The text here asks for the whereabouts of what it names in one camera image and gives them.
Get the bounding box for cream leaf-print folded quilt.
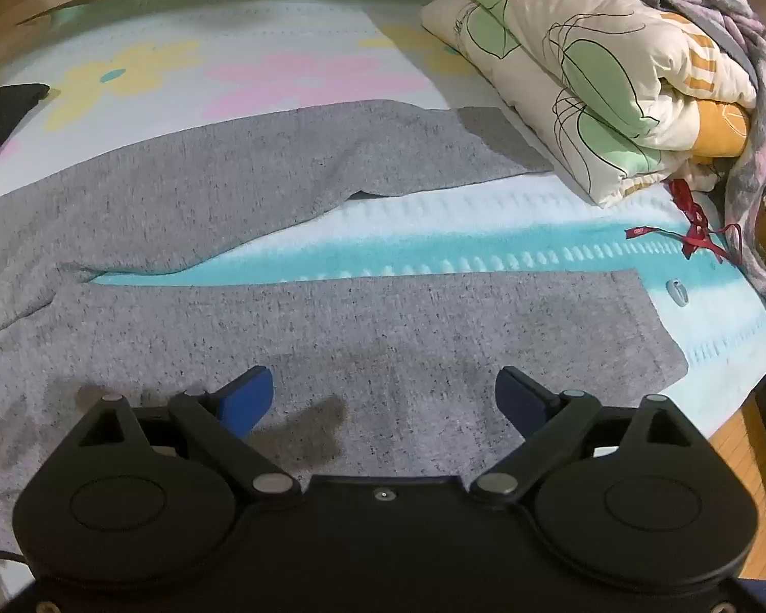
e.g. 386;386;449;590
420;0;759;208

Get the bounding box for red ribbon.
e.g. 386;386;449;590
624;179;741;266

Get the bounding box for grey purple blanket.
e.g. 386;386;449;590
549;0;766;317

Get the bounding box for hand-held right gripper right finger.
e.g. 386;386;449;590
469;366;700;504

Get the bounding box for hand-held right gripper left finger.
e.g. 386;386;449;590
70;366;302;505

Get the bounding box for grey pants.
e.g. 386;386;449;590
0;99;689;556

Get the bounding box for floral bed sheet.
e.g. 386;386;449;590
0;0;766;441

